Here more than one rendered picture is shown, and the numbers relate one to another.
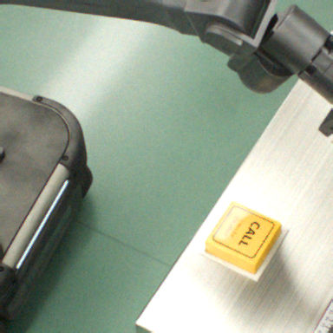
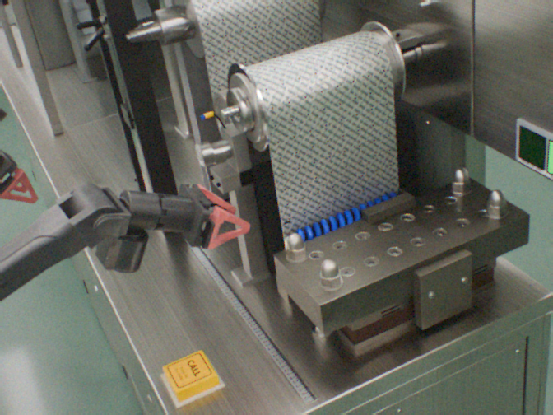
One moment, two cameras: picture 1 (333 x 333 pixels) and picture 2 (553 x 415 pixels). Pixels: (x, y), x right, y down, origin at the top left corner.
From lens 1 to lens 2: 0.66 m
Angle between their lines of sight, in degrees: 44
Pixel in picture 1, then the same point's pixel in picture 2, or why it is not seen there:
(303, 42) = (149, 200)
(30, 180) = not seen: outside the picture
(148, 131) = not seen: outside the picture
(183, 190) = not seen: outside the picture
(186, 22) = (76, 237)
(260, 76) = (132, 252)
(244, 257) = (206, 377)
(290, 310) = (258, 378)
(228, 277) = (208, 399)
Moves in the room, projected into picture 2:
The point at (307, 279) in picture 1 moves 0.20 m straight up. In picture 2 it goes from (246, 361) to (225, 263)
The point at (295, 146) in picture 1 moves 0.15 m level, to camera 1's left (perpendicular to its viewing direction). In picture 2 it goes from (155, 328) to (97, 385)
